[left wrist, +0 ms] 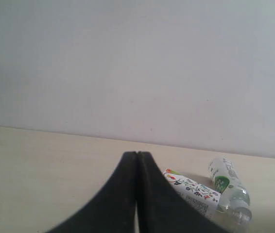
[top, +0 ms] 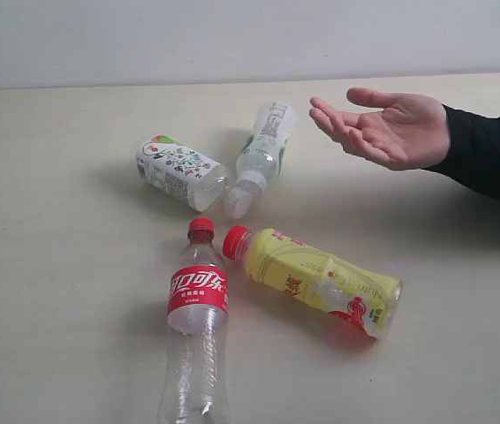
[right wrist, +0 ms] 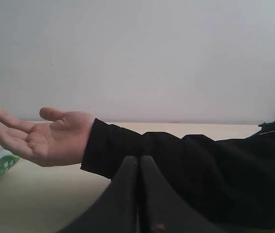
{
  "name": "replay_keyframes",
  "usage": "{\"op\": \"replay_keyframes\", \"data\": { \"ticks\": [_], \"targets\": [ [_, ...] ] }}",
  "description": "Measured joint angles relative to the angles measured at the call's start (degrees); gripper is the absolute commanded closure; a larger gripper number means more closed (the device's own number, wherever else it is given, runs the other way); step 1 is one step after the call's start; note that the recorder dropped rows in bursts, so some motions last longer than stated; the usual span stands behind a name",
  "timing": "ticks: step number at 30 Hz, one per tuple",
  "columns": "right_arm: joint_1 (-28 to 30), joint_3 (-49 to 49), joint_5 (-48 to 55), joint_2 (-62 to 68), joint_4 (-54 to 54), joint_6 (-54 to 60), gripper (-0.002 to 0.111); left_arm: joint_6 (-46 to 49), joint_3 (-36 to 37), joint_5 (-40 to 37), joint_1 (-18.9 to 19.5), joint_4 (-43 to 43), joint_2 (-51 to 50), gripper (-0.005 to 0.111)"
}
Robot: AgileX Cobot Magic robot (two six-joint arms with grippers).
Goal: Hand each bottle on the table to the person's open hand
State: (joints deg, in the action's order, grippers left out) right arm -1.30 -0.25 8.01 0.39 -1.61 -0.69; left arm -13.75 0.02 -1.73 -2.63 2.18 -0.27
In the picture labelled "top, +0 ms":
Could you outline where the white floral label bottle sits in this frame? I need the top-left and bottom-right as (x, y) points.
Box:
(134, 135), (230, 212)

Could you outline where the open bare human hand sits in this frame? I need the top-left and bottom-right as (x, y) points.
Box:
(309, 87), (451, 171)

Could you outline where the red label cola bottle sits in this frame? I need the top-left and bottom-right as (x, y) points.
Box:
(157, 217), (230, 423)

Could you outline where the white capped green label bottle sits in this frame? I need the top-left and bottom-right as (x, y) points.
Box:
(224, 101), (296, 219)

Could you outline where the yellow label red cap bottle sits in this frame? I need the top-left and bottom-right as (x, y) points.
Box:
(223, 225), (403, 339)

